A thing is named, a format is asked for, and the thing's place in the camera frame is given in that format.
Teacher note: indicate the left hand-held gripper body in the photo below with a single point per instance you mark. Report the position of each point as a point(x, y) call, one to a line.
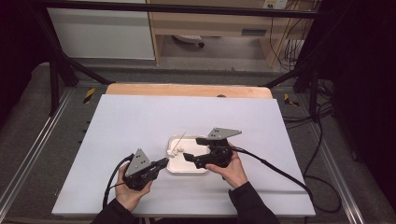
point(138, 165)

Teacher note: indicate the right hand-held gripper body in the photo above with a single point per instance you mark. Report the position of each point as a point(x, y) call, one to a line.
point(219, 154)

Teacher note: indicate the person's right hand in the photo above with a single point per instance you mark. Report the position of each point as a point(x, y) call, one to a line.
point(232, 174)

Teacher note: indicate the person's left hand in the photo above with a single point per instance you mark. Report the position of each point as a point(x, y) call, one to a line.
point(129, 196)

